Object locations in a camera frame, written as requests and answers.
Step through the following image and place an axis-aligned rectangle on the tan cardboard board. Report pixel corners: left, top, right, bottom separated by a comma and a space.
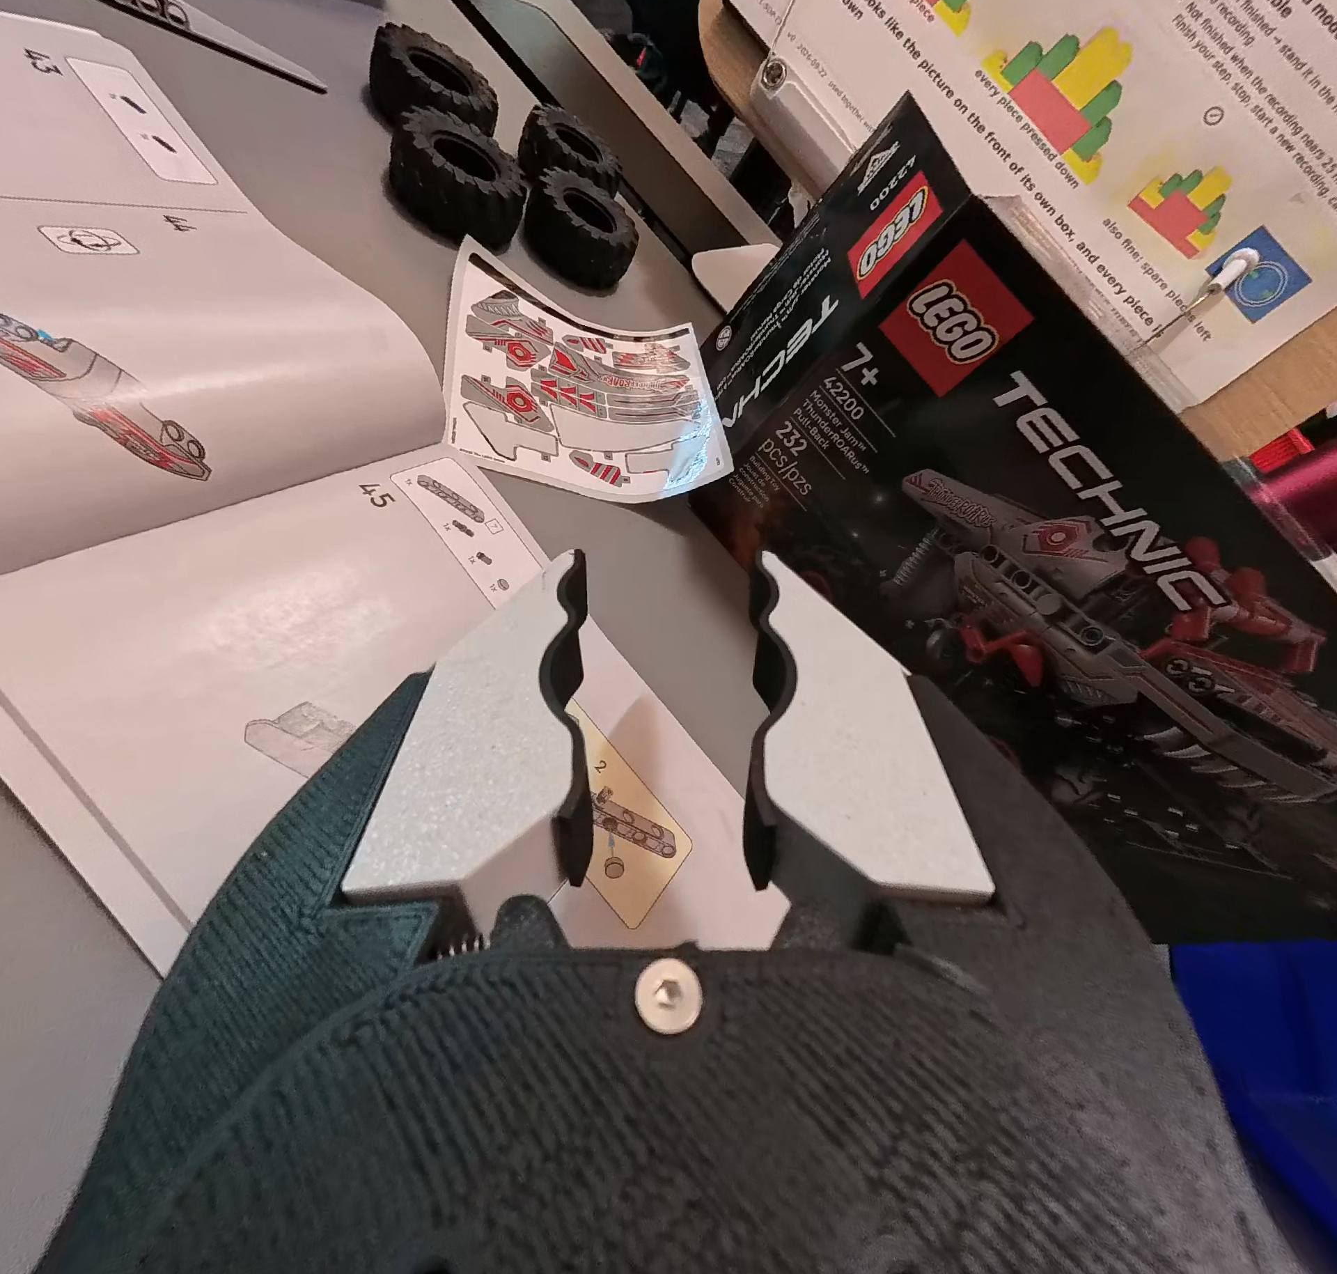
698, 0, 1337, 461

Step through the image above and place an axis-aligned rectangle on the grey desk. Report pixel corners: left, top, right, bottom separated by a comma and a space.
0, 0, 779, 1274

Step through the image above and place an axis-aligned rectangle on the white stand foot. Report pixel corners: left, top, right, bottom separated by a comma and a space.
692, 242, 781, 317

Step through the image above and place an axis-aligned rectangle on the open instruction booklet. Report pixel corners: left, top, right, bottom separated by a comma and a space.
0, 12, 696, 974

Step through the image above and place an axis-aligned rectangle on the blue plastic bin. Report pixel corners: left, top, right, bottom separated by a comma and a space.
1167, 940, 1337, 1274

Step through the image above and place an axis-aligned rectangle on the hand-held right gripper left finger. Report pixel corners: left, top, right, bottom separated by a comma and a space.
340, 549, 592, 950

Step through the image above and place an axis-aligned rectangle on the toy sticker sheet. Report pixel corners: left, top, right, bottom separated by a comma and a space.
441, 238, 732, 504

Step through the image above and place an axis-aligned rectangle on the dark flat screen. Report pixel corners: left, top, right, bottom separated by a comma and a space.
402, 0, 779, 251

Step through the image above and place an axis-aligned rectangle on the red object at corner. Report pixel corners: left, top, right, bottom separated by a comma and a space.
687, 93, 1337, 946

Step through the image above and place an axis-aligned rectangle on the long grey toy panel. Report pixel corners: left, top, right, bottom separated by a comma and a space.
30, 0, 328, 95

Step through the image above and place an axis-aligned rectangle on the laminated printed instruction sheet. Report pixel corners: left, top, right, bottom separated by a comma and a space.
726, 0, 1337, 402

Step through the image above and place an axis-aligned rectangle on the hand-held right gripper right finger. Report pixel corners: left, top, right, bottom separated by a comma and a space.
741, 549, 996, 950

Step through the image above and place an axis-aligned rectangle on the black rubber toy tire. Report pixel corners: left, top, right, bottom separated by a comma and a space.
370, 23, 502, 136
389, 104, 526, 251
517, 104, 624, 200
522, 168, 641, 291

